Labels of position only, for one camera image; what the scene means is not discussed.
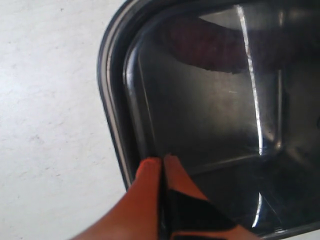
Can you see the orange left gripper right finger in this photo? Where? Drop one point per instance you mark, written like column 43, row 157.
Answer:
column 192, row 216

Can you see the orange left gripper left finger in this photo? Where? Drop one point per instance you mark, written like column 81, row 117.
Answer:
column 136, row 215

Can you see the dark transparent lunch box lid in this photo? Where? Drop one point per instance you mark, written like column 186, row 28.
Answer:
column 200, row 112

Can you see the red toy sausage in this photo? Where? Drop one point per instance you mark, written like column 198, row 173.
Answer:
column 206, row 45

